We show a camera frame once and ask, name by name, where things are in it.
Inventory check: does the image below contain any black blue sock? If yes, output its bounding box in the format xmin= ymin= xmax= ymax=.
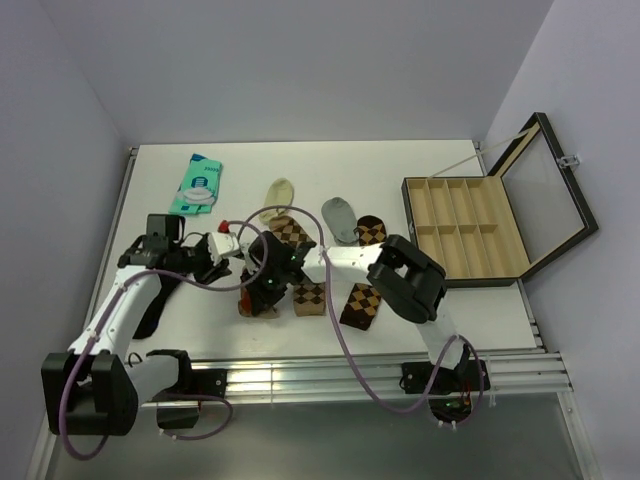
xmin=133 ymin=276 xmax=181 ymax=340

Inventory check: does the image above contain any dark brown argyle sock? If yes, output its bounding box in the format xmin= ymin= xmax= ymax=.
xmin=339 ymin=215 xmax=387 ymax=331

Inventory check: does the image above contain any metal wall latch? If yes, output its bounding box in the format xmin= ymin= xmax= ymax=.
xmin=557 ymin=155 xmax=580 ymax=169

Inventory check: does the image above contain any orange green argyle sock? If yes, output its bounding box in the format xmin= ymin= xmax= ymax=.
xmin=238 ymin=275 xmax=279 ymax=319

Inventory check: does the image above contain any grey ankle sock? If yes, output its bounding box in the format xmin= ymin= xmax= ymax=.
xmin=321 ymin=197 xmax=358 ymax=246

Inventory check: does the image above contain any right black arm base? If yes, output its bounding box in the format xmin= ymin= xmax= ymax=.
xmin=399 ymin=360 xmax=491 ymax=425

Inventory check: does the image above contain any black compartment storage box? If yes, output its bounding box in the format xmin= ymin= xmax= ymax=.
xmin=401 ymin=112 xmax=599 ymax=288

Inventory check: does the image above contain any teal patterned sock pair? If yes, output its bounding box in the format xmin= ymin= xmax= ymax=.
xmin=169 ymin=154 xmax=223 ymax=216

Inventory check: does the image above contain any purple cable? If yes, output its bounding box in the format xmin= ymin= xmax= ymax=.
xmin=236 ymin=204 xmax=487 ymax=414
xmin=58 ymin=219 xmax=271 ymax=461

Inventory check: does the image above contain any brown tan argyle sock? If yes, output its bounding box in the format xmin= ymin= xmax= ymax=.
xmin=268 ymin=215 xmax=326 ymax=317

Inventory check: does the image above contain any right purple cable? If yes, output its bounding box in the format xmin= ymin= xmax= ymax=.
xmin=236 ymin=204 xmax=487 ymax=414

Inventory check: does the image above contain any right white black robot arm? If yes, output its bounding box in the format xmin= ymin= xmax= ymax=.
xmin=244 ymin=232 xmax=469 ymax=390

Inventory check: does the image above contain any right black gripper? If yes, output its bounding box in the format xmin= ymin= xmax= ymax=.
xmin=242 ymin=262 xmax=289 ymax=315

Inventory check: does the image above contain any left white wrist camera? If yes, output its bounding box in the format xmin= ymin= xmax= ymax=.
xmin=205 ymin=232 xmax=241 ymax=265

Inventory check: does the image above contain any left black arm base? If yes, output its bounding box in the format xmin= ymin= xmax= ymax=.
xmin=153 ymin=369 xmax=231 ymax=436

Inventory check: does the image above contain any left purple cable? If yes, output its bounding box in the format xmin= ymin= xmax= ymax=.
xmin=58 ymin=219 xmax=271 ymax=461

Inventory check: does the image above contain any cream ankle sock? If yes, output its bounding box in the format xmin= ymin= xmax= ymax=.
xmin=258 ymin=178 xmax=294 ymax=225

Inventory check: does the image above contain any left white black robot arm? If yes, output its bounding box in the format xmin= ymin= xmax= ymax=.
xmin=41 ymin=214 xmax=240 ymax=436

